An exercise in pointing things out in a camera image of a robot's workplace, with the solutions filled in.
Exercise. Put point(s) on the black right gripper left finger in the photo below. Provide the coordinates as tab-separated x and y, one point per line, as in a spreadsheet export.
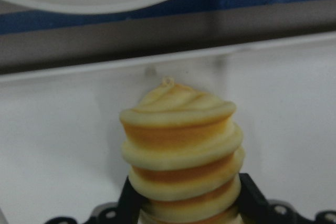
125	210

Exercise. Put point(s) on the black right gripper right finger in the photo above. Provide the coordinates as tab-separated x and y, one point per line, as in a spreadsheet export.
255	208

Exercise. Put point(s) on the striped bread roll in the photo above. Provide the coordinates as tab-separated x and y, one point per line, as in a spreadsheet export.
185	153

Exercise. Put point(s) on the white rectangular tray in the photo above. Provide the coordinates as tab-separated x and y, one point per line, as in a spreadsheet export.
61	134

